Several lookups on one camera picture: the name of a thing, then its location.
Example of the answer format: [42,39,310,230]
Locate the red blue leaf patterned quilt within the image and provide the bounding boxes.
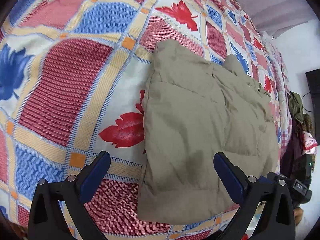
[1,0,282,239]

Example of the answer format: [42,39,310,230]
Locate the pink floral blanket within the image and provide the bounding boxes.
[259,31,292,158]

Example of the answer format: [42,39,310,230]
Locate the olive green garment pile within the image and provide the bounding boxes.
[288,91,304,124]

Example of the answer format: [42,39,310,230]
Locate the khaki quilted puffer jacket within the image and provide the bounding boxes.
[137,40,279,225]

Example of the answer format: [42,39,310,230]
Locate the black monitor on wall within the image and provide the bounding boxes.
[306,69,320,144]

